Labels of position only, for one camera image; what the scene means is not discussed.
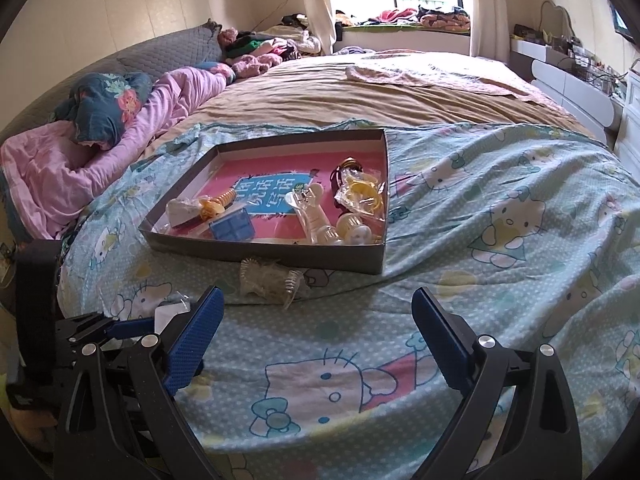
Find white dresser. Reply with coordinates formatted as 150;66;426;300
612;57;640;181

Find grey quilted headboard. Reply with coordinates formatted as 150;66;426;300
0;20;223;136

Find clear packet with white card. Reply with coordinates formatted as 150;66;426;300
154;291;195;335

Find clear packet with grey card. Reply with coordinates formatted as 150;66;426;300
165;196;213;235

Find cartoon cat print blanket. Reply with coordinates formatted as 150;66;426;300
60;122;640;480

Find white window seat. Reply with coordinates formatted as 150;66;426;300
332;27;473;58

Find black television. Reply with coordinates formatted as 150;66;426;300
610;0;633;41

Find small blue box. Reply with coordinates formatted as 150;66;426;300
209;208;257;241

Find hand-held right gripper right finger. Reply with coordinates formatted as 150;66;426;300
411;287;583;480

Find orange spiral hair tie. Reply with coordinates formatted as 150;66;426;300
200;187;236;221

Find blue floral pillow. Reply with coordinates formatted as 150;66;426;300
55;72;153;148

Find pile of clothes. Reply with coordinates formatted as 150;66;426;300
217;27;283;78
220;12;323;61

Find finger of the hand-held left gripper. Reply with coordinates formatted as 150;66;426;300
107;317;157;341

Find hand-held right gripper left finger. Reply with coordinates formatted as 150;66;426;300
52;285;248;480

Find cream flower hair claw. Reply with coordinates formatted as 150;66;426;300
336;212;373;246

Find pink book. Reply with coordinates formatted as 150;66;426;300
200;160;346;241

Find white vanity desk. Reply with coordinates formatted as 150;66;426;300
510;35;616;128

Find cream curtain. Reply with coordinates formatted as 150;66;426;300
292;0;346;56
467;0;511;61

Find wavy frame mirror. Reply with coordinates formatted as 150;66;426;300
539;0;573;36

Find grey cardboard box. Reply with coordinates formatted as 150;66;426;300
137;128;390;276

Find clear packet of hair combs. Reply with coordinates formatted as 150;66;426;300
239;258;304;307

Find yellow hair claw packet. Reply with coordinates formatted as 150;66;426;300
336;170;388;223

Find clothes on windowsill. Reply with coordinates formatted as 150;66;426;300
335;5;472;31

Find cosmetics clutter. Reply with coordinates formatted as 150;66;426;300
515;22;628;96

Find pearly hair clip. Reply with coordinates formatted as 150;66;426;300
312;224;346;247

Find long clear hair clip packet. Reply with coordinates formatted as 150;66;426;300
286;182;333;241

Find tan bedsheet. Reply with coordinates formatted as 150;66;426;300
150;50;591;146

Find pink quilt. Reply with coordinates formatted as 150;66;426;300
0;66;236;241

